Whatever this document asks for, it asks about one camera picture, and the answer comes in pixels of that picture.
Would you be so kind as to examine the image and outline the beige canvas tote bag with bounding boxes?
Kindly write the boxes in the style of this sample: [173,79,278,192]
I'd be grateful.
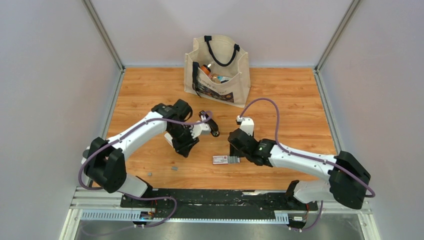
[183,35,251,108]

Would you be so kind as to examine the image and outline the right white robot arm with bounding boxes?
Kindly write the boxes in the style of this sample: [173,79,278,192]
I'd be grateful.
[228,128,375,210]

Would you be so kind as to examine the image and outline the packaged items in bag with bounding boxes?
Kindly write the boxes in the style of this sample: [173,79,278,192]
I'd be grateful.
[210,73,232,84]

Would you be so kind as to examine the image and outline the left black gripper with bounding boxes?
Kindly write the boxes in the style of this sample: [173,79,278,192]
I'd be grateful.
[167,123,199,159]

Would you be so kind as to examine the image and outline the orange capped bottle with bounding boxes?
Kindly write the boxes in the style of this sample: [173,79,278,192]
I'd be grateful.
[200,63,213,77]

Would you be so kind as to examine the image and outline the black stapler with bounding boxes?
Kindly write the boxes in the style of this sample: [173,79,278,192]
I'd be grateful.
[198,110,220,138]

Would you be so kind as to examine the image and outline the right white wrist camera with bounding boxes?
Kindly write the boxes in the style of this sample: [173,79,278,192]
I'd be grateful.
[236,115,255,137]

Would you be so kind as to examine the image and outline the white stapler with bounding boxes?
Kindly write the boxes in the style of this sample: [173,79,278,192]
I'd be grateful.
[164,133,174,147]

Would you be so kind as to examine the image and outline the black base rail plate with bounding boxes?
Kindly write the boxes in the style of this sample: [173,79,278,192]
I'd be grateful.
[120,188,319,220]

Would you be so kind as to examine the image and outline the staple box with staples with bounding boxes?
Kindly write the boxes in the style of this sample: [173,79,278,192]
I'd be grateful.
[212,155,241,165]

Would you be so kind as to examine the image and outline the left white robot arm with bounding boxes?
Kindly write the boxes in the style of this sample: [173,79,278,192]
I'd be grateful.
[79,99,199,208]

